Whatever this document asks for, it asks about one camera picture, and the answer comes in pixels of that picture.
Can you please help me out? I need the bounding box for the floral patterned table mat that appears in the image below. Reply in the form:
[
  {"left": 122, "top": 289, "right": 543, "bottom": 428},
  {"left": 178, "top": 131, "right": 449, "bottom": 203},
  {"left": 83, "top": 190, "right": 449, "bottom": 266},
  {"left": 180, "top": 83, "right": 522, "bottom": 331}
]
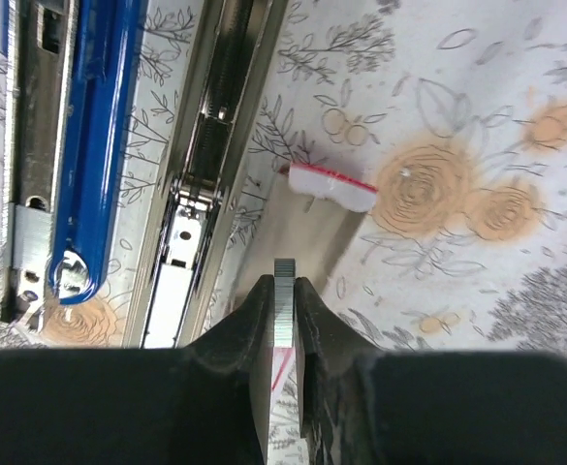
[{"left": 0, "top": 1, "right": 567, "bottom": 464}]

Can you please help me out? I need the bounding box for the silver staple strip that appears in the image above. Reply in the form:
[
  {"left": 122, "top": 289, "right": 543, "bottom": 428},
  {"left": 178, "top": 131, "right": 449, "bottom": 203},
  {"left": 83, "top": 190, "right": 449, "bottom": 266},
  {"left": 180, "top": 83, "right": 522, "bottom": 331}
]
[
  {"left": 7, "top": 202, "right": 52, "bottom": 269},
  {"left": 273, "top": 259, "right": 296, "bottom": 349}
]

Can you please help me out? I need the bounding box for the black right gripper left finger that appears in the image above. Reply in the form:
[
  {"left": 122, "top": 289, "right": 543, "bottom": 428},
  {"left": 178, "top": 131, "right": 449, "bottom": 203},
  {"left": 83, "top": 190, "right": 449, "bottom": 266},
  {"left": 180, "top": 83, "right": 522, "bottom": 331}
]
[{"left": 0, "top": 275, "right": 274, "bottom": 464}]

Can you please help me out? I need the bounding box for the blue stapler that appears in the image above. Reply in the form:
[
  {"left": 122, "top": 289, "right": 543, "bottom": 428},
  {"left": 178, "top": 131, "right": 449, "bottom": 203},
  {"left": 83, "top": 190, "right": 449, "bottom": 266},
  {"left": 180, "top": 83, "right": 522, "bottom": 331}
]
[{"left": 0, "top": 0, "right": 147, "bottom": 331}]

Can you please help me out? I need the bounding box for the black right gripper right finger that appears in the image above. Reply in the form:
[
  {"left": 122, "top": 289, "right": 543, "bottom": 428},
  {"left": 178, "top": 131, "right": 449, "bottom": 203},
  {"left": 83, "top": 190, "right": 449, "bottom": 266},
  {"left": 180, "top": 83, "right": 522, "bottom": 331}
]
[{"left": 294, "top": 278, "right": 567, "bottom": 464}]

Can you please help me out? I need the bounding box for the red and white staple box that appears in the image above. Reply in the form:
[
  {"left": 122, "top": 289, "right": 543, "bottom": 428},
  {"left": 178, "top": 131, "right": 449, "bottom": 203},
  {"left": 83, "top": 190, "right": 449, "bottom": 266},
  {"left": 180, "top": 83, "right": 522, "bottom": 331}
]
[{"left": 228, "top": 163, "right": 377, "bottom": 393}]

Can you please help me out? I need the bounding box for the beige stapler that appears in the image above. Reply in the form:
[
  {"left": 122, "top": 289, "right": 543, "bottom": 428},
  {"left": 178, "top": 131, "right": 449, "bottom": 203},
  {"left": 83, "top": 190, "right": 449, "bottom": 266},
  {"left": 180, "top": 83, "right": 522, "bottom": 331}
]
[{"left": 122, "top": 1, "right": 287, "bottom": 349}]

